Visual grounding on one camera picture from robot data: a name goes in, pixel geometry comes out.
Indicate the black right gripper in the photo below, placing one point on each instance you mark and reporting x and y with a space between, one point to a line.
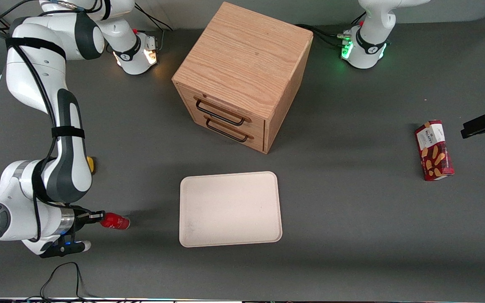
80 218

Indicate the red coke bottle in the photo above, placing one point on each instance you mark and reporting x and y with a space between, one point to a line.
116 221

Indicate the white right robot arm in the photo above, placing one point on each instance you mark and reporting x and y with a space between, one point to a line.
27 71

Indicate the beige plastic tray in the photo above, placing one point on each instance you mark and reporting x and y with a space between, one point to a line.
230 208

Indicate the red cookie box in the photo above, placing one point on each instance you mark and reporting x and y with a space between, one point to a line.
434 151

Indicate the yellow lemon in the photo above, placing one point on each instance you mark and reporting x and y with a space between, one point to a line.
92 165

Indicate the wooden drawer cabinet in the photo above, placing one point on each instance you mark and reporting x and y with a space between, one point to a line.
246 54

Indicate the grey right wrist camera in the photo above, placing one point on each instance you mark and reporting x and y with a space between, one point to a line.
67 248

